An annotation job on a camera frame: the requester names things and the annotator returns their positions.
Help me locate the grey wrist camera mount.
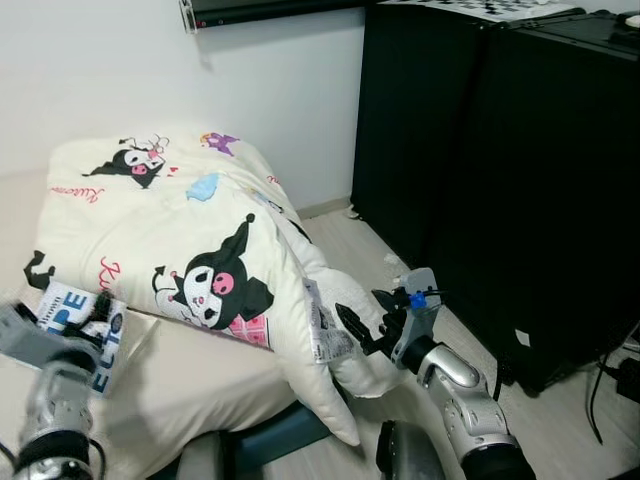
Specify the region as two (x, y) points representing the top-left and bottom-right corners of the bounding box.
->
(390, 267), (441, 371)
(0, 300), (86, 373)

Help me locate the mattress with cream sheet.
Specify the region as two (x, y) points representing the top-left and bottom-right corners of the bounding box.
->
(0, 170), (301, 480)

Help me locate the grey robot left leg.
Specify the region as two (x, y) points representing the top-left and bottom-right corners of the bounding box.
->
(180, 432), (236, 480)

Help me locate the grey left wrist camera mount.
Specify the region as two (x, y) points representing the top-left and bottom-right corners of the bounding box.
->
(0, 300), (86, 373)

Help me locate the grey robot leg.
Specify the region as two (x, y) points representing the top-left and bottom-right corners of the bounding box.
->
(375, 420), (446, 480)
(180, 432), (236, 480)

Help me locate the grey robot right leg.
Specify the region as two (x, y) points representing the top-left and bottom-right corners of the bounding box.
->
(375, 420), (446, 480)

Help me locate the black white checkerboard sheet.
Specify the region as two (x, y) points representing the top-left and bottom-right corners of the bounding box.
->
(385, 0), (581, 21)

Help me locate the white book with blue letters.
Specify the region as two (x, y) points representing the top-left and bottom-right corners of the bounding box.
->
(38, 281), (128, 397)

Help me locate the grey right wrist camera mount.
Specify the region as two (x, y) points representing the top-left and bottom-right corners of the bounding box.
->
(390, 267), (441, 371)

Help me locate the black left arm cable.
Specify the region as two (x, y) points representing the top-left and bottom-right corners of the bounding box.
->
(88, 438), (107, 480)

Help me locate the cream cartoon print duvet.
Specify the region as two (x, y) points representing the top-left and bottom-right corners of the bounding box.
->
(22, 125), (401, 448)

